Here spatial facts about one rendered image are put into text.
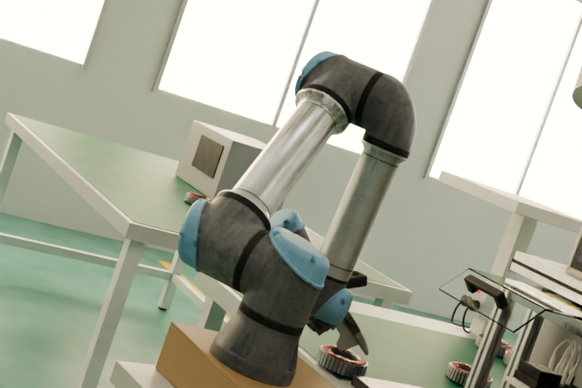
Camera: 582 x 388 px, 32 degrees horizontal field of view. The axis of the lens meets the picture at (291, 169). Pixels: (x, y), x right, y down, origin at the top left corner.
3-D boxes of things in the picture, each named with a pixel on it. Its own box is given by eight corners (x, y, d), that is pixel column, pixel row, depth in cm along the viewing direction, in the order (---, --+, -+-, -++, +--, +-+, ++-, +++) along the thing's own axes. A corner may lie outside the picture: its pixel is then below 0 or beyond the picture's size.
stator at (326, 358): (326, 374, 213) (333, 358, 212) (307, 354, 223) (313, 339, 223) (371, 384, 217) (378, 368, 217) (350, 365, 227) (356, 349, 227)
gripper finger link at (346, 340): (350, 368, 212) (323, 332, 214) (371, 352, 214) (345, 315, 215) (352, 366, 209) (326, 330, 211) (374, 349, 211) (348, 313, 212)
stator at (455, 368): (464, 391, 240) (469, 376, 240) (436, 371, 250) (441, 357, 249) (497, 396, 246) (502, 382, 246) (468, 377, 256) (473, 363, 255)
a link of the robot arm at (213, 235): (236, 270, 165) (391, 60, 193) (162, 232, 170) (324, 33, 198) (241, 307, 175) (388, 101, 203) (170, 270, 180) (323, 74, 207)
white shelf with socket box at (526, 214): (461, 357, 278) (519, 201, 274) (390, 310, 310) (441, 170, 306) (551, 376, 295) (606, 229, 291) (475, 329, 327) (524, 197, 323)
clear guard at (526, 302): (513, 333, 185) (524, 302, 185) (438, 289, 206) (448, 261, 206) (631, 360, 201) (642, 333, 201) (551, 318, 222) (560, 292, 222)
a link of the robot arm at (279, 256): (292, 331, 164) (325, 255, 163) (223, 294, 168) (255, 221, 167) (314, 326, 175) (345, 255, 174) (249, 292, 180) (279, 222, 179)
